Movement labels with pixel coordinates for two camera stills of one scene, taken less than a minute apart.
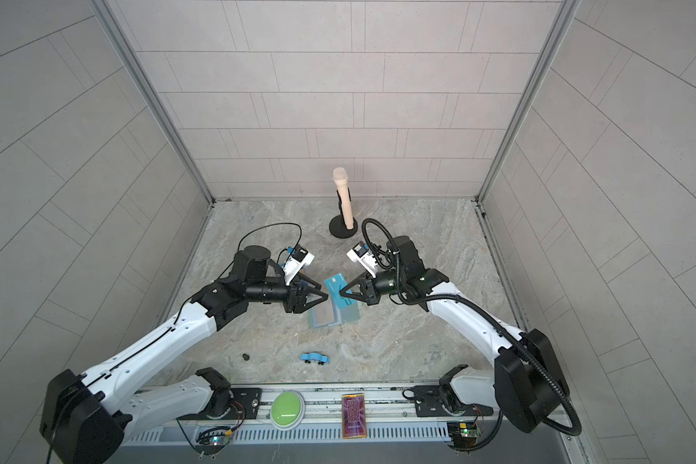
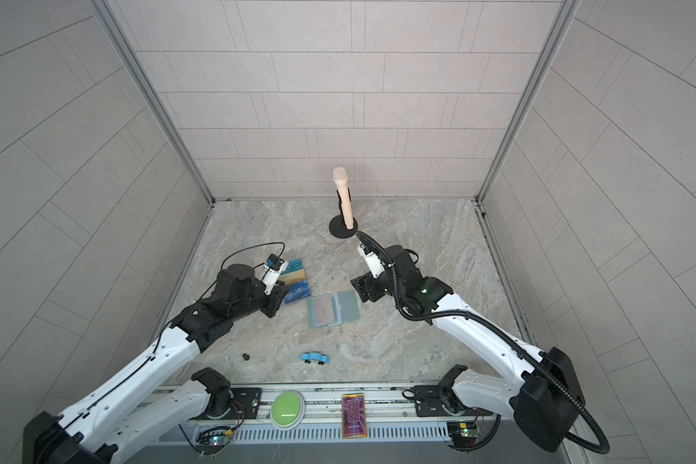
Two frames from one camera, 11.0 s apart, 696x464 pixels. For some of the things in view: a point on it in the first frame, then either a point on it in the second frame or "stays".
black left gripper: (293, 299) to (276, 295)
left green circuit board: (214, 438) stays
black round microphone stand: (337, 225) stays
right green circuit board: (463, 433) stays
